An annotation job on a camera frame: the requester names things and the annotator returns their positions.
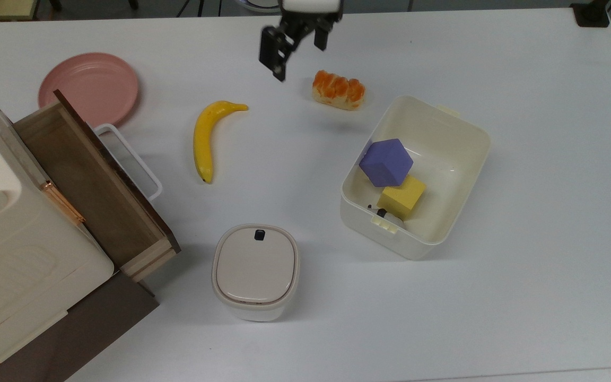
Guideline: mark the dark brown base board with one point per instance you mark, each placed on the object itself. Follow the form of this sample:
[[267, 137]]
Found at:
[[88, 329]]

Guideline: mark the yellow foam cube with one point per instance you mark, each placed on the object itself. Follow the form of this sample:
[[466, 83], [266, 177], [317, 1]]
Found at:
[[403, 197]]

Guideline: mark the small black white object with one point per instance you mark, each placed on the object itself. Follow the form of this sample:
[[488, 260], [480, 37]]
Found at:
[[385, 214]]

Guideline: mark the white lidded desktop bin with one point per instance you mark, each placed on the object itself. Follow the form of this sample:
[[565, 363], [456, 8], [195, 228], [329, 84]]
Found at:
[[255, 269]]

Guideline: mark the open wooden drawer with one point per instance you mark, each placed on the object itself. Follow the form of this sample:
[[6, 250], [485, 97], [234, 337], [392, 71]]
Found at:
[[90, 185]]

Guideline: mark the cream plastic box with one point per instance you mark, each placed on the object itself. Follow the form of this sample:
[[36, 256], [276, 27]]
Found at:
[[454, 159]]

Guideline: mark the yellow banana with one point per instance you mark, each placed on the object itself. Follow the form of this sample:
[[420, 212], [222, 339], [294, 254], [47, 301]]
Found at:
[[202, 139]]

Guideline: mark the orange glazed bread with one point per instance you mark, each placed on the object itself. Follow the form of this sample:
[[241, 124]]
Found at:
[[338, 90]]

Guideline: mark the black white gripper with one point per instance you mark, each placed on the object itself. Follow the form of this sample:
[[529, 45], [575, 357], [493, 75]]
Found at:
[[311, 13]]

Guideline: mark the black table clamp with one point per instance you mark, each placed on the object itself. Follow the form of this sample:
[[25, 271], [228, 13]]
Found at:
[[592, 15]]

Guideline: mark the pink round plate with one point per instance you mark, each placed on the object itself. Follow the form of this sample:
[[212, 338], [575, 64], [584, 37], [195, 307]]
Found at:
[[89, 86]]

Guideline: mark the purple foam cube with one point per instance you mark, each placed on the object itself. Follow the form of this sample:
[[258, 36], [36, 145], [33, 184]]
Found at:
[[386, 162]]

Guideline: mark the cream plastic cabinet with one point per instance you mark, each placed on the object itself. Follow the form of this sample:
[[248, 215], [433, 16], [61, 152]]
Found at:
[[14, 265]]

